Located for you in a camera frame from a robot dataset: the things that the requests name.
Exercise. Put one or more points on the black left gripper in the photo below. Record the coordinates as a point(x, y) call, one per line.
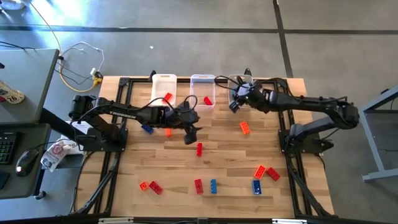
point(183, 119)

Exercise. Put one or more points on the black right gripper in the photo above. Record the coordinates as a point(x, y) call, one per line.
point(248, 96)

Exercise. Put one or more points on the red toy brick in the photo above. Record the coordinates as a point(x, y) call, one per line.
point(199, 149)
point(198, 186)
point(155, 187)
point(207, 100)
point(273, 174)

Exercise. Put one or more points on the small orange toy brick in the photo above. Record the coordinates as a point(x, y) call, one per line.
point(144, 186)
point(168, 132)

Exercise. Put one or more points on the blue toy brick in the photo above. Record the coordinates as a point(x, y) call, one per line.
point(213, 186)
point(147, 128)
point(257, 187)

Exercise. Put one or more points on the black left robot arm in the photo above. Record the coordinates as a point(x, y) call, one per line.
point(124, 113)

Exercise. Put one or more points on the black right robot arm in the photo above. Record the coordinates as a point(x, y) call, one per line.
point(311, 102)

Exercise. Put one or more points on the white plastic bin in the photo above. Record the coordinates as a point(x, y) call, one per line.
point(163, 82)
point(230, 93)

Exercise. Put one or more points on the black clamp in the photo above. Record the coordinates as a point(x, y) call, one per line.
point(152, 74)
point(247, 71)

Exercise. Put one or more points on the clear plastic bin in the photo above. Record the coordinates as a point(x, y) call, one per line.
point(202, 85)

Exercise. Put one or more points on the white power adapter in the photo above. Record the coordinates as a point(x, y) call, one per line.
point(93, 72)

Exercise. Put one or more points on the black desk support bar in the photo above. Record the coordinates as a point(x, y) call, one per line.
point(59, 123)

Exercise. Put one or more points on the crumpled printed snack bag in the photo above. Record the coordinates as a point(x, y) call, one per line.
point(53, 155)

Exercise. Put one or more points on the black computer mouse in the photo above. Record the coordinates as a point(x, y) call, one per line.
point(26, 161)

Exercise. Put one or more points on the dark grey desk top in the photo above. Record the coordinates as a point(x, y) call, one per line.
point(18, 186)

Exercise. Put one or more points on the white labelled bottle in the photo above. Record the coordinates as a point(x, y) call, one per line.
point(12, 95)

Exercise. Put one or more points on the black keyboard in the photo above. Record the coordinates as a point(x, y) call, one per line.
point(7, 147)

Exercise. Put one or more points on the black aluminium rig frame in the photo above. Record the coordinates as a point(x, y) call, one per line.
point(136, 80)

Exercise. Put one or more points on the silver metal bracket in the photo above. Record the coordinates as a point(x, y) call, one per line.
point(289, 221)
point(115, 221)

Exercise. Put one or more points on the grey metal table frame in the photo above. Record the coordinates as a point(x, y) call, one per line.
point(373, 143)

